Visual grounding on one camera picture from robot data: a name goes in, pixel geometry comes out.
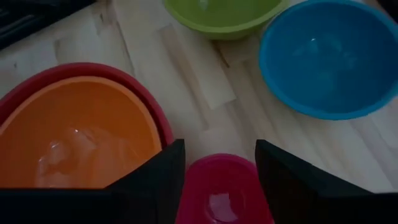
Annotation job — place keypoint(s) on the pink plastic bowl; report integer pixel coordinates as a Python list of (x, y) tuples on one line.
[(220, 186)]

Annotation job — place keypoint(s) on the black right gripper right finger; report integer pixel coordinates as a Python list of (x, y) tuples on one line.
[(298, 196)]

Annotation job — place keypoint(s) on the blue plastic bowl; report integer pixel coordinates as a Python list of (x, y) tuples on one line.
[(329, 62)]

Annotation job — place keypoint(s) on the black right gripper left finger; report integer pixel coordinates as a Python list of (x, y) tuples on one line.
[(146, 193)]

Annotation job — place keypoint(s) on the green plastic bowl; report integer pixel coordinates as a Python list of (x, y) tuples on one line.
[(224, 15)]

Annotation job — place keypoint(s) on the red plastic bowl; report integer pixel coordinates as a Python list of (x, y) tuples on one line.
[(102, 70)]

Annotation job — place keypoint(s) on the orange plastic bowl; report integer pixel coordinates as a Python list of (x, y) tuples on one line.
[(77, 130)]

